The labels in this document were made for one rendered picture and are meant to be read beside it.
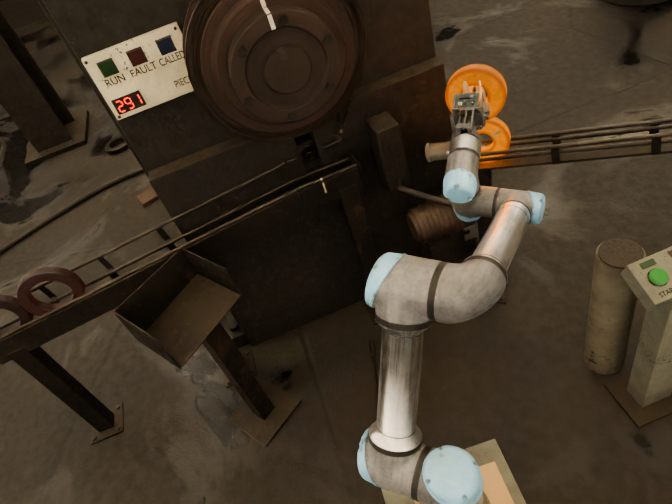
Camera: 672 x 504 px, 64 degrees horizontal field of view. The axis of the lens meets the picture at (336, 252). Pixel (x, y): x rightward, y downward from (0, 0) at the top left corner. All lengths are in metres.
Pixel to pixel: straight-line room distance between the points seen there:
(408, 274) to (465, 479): 0.44
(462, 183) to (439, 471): 0.62
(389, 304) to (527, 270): 1.27
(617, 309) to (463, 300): 0.78
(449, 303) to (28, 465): 1.91
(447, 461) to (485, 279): 0.40
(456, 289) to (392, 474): 0.45
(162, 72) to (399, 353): 0.98
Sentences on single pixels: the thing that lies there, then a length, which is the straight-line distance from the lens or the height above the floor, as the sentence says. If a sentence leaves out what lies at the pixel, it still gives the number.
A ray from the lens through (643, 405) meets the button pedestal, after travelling 1.94.
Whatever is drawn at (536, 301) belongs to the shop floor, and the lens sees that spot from 2.16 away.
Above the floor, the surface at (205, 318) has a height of 0.60.
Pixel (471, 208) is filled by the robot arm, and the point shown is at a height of 0.78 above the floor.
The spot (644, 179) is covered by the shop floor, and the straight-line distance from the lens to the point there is 2.67.
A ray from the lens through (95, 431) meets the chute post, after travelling 2.40.
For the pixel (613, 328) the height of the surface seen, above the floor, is 0.26.
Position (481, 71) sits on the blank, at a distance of 1.49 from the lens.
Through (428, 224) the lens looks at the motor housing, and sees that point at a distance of 1.74.
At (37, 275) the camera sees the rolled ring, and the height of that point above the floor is 0.76.
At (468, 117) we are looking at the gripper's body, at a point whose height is 0.93.
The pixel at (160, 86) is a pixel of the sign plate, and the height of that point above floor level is 1.11.
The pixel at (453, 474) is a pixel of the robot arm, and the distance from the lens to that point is 1.21.
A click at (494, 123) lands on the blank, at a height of 0.77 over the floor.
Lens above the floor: 1.70
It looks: 43 degrees down
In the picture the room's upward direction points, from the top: 20 degrees counter-clockwise
